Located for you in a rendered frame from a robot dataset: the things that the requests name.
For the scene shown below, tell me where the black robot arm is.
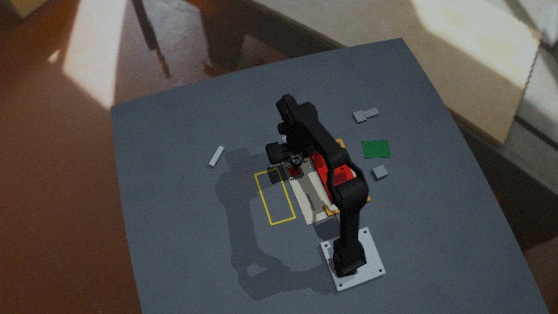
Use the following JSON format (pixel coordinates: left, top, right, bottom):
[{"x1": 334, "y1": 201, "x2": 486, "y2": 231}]
[{"x1": 276, "y1": 94, "x2": 369, "y2": 278}]

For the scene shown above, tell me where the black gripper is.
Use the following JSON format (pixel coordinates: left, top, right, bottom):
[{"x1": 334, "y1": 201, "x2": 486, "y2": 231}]
[{"x1": 265, "y1": 135, "x2": 318, "y2": 165}]

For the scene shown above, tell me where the green flat rectangle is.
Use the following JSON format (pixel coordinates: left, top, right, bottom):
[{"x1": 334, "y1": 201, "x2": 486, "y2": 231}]
[{"x1": 361, "y1": 140, "x2": 391, "y2": 159}]

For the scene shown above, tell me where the dark grey wheel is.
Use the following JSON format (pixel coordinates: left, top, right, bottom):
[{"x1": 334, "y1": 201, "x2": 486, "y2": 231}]
[{"x1": 291, "y1": 154, "x2": 303, "y2": 167}]

